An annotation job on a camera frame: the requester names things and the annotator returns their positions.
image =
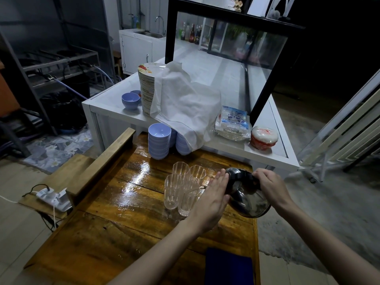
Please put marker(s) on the person's right hand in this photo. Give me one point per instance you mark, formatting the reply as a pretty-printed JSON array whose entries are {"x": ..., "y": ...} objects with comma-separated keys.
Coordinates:
[{"x": 273, "y": 189}]

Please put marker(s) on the person's left hand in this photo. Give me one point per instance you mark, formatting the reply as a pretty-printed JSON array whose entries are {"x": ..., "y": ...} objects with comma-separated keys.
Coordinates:
[{"x": 210, "y": 207}]

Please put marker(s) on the steel kettle black handle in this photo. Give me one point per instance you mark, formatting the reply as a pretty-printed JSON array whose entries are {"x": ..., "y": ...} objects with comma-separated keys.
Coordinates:
[{"x": 248, "y": 201}]

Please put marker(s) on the blue cleaning cloth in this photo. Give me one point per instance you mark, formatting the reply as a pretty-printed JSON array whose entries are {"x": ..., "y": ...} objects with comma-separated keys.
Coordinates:
[{"x": 228, "y": 268}]

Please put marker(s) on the person's left forearm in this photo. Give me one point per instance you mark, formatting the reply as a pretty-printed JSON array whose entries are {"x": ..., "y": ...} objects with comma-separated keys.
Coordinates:
[{"x": 160, "y": 258}]

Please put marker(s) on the person's right forearm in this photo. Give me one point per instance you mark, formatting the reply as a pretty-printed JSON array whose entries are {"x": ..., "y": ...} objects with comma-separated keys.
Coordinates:
[{"x": 332, "y": 249}]

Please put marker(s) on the red bowl with white lid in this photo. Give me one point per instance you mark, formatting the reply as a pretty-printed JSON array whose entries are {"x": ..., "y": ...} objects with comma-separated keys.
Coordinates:
[{"x": 264, "y": 138}]

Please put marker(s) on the stack of blue bowls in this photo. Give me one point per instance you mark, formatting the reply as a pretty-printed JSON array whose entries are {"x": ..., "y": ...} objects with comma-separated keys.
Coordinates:
[
  {"x": 159, "y": 142},
  {"x": 182, "y": 145}
]

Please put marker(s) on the clear packet with blue label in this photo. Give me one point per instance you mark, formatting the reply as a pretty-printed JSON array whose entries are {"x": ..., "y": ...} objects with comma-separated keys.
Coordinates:
[{"x": 233, "y": 124}]

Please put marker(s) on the white folding gate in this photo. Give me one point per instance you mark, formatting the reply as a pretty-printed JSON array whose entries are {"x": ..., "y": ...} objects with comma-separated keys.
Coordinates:
[{"x": 341, "y": 136}]

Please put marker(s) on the glossy wooden table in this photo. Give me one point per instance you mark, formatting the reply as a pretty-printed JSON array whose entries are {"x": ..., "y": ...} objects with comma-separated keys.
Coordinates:
[{"x": 118, "y": 234}]

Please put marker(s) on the white cloth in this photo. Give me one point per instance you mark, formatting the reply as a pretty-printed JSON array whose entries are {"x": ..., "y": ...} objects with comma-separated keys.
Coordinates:
[{"x": 187, "y": 106}]

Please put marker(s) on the small blue bowl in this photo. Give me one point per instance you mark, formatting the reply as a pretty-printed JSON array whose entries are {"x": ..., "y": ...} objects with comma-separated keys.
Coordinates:
[{"x": 130, "y": 100}]

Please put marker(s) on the stack of patterned plates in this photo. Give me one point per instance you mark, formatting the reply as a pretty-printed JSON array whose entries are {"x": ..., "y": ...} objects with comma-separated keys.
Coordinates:
[{"x": 147, "y": 89}]

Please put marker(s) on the blue bowl with red sauce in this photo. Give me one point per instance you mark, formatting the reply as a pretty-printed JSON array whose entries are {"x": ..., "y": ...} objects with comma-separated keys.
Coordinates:
[{"x": 136, "y": 93}]

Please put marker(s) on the white counter cart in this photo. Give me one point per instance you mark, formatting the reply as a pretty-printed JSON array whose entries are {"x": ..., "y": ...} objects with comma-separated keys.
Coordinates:
[{"x": 112, "y": 106}]

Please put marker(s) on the white charger plug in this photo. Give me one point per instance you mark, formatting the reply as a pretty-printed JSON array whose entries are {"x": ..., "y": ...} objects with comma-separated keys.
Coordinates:
[{"x": 63, "y": 195}]

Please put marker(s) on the low wooden bench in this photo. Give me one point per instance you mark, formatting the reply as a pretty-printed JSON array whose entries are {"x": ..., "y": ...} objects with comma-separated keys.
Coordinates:
[{"x": 65, "y": 172}]

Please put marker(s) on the white power strip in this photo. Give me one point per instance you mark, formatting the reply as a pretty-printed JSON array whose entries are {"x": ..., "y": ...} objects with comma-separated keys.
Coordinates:
[{"x": 49, "y": 197}]

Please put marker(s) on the floral floor mat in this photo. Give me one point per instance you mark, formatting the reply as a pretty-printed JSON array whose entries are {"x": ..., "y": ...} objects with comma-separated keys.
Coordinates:
[{"x": 56, "y": 151}]

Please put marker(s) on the white sink cabinet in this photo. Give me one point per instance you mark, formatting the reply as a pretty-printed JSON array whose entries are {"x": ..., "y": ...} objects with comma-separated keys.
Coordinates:
[{"x": 135, "y": 51}]

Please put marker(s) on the row of sauce bottles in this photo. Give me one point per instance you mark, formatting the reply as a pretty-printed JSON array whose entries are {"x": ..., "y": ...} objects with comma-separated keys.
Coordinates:
[{"x": 191, "y": 34}]

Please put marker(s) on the black bag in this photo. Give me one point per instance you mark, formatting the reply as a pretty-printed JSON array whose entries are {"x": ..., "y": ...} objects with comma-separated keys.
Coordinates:
[{"x": 63, "y": 112}]

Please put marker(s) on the black framed glass case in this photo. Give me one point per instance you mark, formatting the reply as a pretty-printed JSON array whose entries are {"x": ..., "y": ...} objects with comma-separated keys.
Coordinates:
[{"x": 170, "y": 32}]

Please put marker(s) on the white letter sign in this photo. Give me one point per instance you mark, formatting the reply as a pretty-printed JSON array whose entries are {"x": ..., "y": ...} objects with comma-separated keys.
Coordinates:
[{"x": 280, "y": 7}]

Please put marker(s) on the white card stand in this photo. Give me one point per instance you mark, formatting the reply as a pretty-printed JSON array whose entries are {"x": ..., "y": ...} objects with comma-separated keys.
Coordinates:
[{"x": 258, "y": 5}]

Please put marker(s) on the egg tray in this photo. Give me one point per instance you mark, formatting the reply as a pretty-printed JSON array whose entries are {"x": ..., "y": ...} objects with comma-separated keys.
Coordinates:
[{"x": 237, "y": 5}]

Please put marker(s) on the steel faucet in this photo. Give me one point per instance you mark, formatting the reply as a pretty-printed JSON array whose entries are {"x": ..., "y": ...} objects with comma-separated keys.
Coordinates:
[{"x": 162, "y": 22}]

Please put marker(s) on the blue soap bottle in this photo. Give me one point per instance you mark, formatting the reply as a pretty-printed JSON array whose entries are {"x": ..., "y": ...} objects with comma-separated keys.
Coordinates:
[{"x": 136, "y": 22}]

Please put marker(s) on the metal stove stand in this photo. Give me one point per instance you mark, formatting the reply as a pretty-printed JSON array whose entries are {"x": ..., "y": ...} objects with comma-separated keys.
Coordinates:
[{"x": 59, "y": 59}]

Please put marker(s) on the light wooden rail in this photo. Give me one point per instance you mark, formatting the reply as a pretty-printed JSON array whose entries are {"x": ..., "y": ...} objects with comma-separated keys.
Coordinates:
[{"x": 101, "y": 163}]

